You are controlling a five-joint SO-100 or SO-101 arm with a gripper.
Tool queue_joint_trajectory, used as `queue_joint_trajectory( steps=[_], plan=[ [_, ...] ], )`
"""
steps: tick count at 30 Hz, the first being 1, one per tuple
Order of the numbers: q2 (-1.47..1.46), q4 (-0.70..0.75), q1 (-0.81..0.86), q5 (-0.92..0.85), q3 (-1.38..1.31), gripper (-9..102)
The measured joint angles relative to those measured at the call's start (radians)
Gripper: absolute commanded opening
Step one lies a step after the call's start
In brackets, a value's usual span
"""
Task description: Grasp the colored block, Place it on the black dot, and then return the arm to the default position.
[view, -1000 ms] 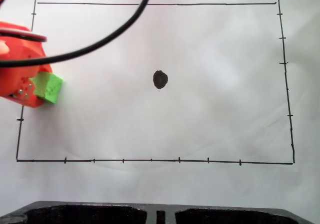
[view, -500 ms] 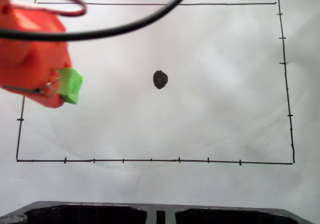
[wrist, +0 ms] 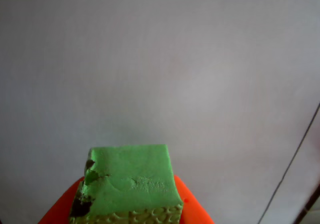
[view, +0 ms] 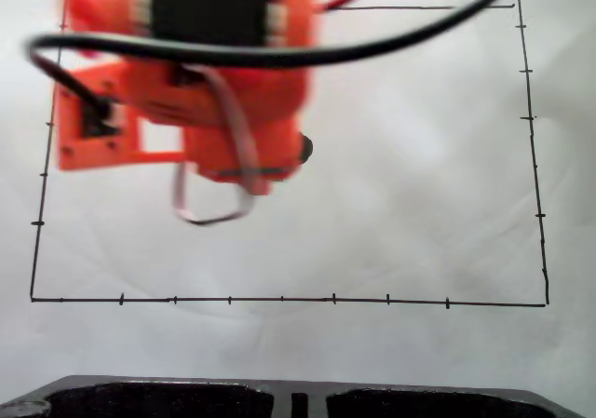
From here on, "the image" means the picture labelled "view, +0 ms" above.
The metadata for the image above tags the black dot mark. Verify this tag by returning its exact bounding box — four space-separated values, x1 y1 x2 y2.
297 133 315 166

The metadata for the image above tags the white paper sheet with lines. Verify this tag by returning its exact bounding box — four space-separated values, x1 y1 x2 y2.
0 0 596 405

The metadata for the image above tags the black foam tray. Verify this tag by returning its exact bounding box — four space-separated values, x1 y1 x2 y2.
0 374 596 418

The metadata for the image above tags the white servo ribbon cable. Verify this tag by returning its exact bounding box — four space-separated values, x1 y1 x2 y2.
170 62 260 227

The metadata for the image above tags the black camera cable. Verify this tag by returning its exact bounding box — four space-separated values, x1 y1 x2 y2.
22 0 530 133

